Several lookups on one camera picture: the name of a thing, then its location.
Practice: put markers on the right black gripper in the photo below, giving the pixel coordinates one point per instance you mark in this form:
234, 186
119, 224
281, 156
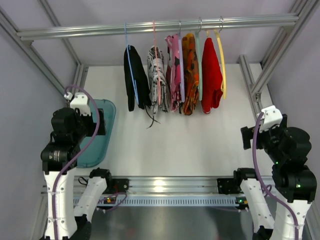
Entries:
246, 137

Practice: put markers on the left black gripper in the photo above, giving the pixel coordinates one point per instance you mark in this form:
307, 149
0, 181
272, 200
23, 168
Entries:
100, 121

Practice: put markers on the black trousers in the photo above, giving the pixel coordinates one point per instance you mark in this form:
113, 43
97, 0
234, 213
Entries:
136, 82

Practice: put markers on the blue hanger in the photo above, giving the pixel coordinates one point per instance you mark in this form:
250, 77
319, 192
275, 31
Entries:
128, 47

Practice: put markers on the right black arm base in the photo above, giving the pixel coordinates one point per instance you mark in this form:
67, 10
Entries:
228, 186

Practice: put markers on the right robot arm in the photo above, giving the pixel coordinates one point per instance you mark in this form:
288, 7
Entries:
294, 182

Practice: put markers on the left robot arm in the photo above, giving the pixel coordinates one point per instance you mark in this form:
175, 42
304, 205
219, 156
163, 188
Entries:
65, 220

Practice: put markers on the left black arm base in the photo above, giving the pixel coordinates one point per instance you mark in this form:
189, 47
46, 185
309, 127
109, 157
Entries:
117, 185

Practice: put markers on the yellow hanger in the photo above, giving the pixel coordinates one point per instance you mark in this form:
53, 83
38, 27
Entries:
223, 86

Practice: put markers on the lilac hanger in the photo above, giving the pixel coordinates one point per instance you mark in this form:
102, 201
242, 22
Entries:
182, 81

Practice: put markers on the mint green hanger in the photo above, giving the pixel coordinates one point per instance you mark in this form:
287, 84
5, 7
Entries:
199, 58

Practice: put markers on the pink hanger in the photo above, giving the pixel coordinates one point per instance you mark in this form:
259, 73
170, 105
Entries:
157, 62

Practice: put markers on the teal plastic bin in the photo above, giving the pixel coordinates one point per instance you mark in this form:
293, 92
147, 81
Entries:
97, 150

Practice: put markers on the red garment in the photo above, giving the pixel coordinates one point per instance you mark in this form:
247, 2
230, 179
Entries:
211, 78

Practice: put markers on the black white patterned garment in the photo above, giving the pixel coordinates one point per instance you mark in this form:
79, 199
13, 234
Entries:
152, 82

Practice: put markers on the pink patterned garment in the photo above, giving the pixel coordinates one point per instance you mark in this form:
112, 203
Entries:
173, 71

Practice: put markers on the orange patterned garment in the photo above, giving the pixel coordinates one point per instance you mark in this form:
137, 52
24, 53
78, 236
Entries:
191, 73

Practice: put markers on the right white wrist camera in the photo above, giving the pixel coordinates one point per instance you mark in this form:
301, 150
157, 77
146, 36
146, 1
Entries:
272, 117

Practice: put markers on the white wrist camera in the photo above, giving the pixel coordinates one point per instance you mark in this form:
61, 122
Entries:
272, 117
79, 102

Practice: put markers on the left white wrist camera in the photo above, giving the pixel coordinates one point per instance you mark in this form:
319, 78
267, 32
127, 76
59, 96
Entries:
79, 102

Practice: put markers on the left aluminium frame post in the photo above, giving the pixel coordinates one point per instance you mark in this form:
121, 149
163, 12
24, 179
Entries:
58, 55

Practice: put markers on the aluminium frame post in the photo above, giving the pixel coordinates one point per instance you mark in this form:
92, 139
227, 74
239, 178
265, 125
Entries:
282, 42
58, 55

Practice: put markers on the grey slotted cable duct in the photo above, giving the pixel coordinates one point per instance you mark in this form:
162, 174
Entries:
174, 201

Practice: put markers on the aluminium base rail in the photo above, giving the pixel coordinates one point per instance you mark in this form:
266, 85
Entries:
175, 185

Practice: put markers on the aluminium hanging rail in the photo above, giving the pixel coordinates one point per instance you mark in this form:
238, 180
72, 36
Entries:
66, 32

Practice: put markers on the right aluminium frame post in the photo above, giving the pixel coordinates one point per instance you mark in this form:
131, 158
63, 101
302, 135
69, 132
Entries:
282, 42

